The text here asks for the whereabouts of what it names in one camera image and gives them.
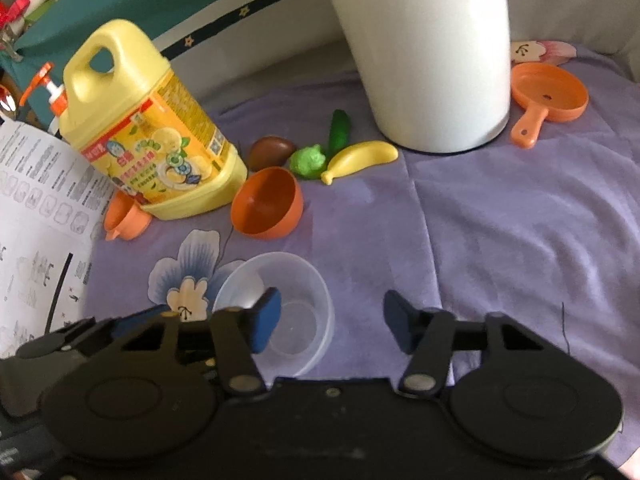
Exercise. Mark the small orange toy pot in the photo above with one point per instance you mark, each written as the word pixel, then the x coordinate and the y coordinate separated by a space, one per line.
pixel 124 218

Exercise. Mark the white instruction sheet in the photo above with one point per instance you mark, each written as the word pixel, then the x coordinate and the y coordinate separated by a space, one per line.
pixel 52 208

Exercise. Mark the purple floral tablecloth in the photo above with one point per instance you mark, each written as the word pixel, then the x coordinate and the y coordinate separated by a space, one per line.
pixel 549 236

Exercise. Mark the light green toy vegetable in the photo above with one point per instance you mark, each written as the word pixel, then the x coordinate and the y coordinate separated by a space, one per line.
pixel 308 163

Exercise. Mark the white cylindrical container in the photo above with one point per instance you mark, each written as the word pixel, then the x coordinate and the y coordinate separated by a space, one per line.
pixel 436 72

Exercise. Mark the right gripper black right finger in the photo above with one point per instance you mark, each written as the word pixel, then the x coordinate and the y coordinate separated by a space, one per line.
pixel 427 336

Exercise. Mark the clear plastic bowl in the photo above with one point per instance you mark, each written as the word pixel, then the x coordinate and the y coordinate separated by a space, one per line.
pixel 307 319

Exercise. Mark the yellow dish soap jug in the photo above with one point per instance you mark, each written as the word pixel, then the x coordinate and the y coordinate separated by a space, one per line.
pixel 123 108

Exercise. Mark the brown toy egg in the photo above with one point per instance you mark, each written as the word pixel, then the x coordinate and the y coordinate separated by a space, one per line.
pixel 270 151

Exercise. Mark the orange plastic bowl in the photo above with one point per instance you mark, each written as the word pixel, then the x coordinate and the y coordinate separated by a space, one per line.
pixel 268 206

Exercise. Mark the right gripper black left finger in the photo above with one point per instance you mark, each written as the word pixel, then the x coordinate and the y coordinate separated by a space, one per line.
pixel 240 333

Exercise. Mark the yellow toy banana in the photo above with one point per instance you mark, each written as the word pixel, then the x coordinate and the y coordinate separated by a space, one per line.
pixel 358 157

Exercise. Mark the orange toy frying pan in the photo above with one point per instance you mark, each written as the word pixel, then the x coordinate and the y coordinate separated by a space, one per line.
pixel 546 93

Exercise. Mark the dark green toy cucumber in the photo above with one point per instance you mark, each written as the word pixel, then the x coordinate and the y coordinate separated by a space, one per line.
pixel 339 132

